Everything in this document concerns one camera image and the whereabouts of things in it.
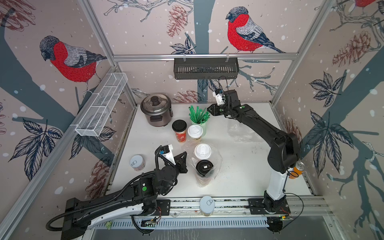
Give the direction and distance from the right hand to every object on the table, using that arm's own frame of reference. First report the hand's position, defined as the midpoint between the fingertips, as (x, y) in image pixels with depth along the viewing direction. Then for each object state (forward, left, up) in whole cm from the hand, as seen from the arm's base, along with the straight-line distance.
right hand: (209, 107), depth 89 cm
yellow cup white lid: (-15, +8, -5) cm, 18 cm away
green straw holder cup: (0, +6, -10) cm, 12 cm away
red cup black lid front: (-36, +3, -5) cm, 36 cm away
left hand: (-30, +10, -1) cm, 32 cm away
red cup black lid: (-12, +17, -5) cm, 22 cm away
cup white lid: (-27, +4, -5) cm, 28 cm away
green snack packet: (-58, +47, -21) cm, 78 cm away
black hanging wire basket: (+33, +2, +6) cm, 34 cm away
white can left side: (-29, +41, -17) cm, 53 cm away
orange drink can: (-32, -46, -13) cm, 58 cm away
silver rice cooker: (+5, +36, -7) cm, 36 cm away
